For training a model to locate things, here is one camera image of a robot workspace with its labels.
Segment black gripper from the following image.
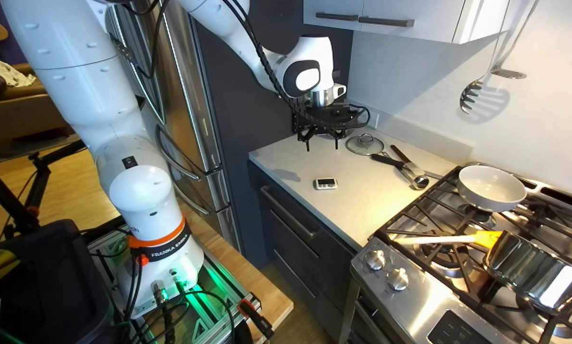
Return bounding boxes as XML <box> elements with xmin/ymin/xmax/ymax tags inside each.
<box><xmin>293</xmin><ymin>104</ymin><xmax>362</xmax><ymax>151</ymax></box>

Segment small white digital timer remote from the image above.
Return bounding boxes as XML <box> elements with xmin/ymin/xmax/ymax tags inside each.
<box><xmin>313</xmin><ymin>178</ymin><xmax>337</xmax><ymax>191</ymax></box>

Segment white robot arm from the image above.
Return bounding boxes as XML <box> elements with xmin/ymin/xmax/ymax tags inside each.
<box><xmin>0</xmin><ymin>0</ymin><xmax>358</xmax><ymax>314</ymax></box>

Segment white mug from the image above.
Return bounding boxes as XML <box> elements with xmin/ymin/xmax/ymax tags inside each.
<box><xmin>311</xmin><ymin>84</ymin><xmax>347</xmax><ymax>107</ymax></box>

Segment glass pot lid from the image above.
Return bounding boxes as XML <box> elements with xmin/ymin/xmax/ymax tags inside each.
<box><xmin>347</xmin><ymin>134</ymin><xmax>385</xmax><ymax>157</ymax></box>

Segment dark lower cabinet drawers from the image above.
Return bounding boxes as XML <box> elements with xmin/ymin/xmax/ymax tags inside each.
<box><xmin>249</xmin><ymin>165</ymin><xmax>355</xmax><ymax>341</ymax></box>

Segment left stove knob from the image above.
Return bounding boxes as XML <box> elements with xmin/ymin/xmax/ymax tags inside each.
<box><xmin>366</xmin><ymin>249</ymin><xmax>387</xmax><ymax>272</ymax></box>

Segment stove knob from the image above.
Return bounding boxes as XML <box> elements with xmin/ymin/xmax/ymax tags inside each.
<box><xmin>387</xmin><ymin>268</ymin><xmax>410</xmax><ymax>293</ymax></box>
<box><xmin>366</xmin><ymin>249</ymin><xmax>387</xmax><ymax>272</ymax></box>

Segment hanging slotted spatula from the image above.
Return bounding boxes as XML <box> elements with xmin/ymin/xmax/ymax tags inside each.
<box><xmin>460</xmin><ymin>0</ymin><xmax>540</xmax><ymax>123</ymax></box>

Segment right stove knob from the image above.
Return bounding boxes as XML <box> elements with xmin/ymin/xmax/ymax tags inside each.
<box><xmin>387</xmin><ymin>268</ymin><xmax>410</xmax><ymax>293</ymax></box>

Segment stainless steel refrigerator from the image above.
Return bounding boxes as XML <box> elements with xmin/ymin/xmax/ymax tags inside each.
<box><xmin>106</xmin><ymin>0</ymin><xmax>240</xmax><ymax>247</ymax></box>

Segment white upper cabinet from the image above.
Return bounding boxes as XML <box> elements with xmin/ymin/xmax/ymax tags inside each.
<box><xmin>303</xmin><ymin>0</ymin><xmax>512</xmax><ymax>44</ymax></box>

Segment white frying pan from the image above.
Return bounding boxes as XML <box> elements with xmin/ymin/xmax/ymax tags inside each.
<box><xmin>458</xmin><ymin>165</ymin><xmax>527</xmax><ymax>213</ymax></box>

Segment stainless steel gas stove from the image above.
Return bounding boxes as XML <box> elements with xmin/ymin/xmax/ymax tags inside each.
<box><xmin>339</xmin><ymin>170</ymin><xmax>572</xmax><ymax>344</ymax></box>

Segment yellow silicone spatula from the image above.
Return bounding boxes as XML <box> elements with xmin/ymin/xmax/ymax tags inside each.
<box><xmin>395</xmin><ymin>230</ymin><xmax>502</xmax><ymax>251</ymax></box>

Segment stainless steel saucepan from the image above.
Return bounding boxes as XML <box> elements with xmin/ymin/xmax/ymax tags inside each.
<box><xmin>487</xmin><ymin>234</ymin><xmax>572</xmax><ymax>312</ymax></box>

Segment black tripod stand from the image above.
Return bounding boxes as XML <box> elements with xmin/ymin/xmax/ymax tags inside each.
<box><xmin>0</xmin><ymin>140</ymin><xmax>85</xmax><ymax>241</ymax></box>

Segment black bin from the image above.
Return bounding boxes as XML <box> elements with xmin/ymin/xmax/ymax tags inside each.
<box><xmin>0</xmin><ymin>220</ymin><xmax>117</xmax><ymax>344</ymax></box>

